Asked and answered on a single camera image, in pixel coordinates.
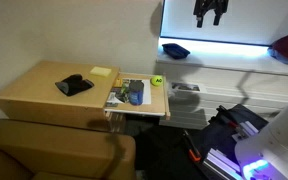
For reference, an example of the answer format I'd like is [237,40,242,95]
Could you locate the dark blue can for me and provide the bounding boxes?
[128,80,145,107]

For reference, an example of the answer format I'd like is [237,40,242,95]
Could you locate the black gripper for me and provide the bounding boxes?
[192,0,230,29]

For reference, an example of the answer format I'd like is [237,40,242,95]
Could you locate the orange-handled black tool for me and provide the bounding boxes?
[183,129,204,163]

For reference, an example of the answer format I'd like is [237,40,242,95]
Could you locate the brown sofa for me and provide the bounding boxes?
[0,117,137,180]

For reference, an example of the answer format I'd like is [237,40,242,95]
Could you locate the yellow-green tennis ball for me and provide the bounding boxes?
[150,75,164,88]

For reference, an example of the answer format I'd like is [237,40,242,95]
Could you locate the black tool bag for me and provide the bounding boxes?
[197,103,269,158]

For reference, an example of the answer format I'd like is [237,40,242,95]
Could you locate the yellow sponge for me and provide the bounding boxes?
[89,66,113,78]

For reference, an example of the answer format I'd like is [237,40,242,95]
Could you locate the photo card on radiator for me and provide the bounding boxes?
[168,81,207,94]

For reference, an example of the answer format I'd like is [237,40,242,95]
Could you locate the white radiator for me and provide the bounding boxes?
[158,62,288,131]

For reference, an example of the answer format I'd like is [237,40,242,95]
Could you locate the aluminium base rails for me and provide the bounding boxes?
[201,147,245,180]

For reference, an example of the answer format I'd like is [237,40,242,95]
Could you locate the black plastic tray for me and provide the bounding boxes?
[161,42,191,61]

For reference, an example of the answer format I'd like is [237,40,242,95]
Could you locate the small yellow packet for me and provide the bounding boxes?
[113,78,124,89]

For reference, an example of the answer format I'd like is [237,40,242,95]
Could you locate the wooden bedside cabinet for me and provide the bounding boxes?
[0,59,121,132]

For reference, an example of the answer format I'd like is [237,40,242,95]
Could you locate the flat wooden drawer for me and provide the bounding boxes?
[103,72,171,121]

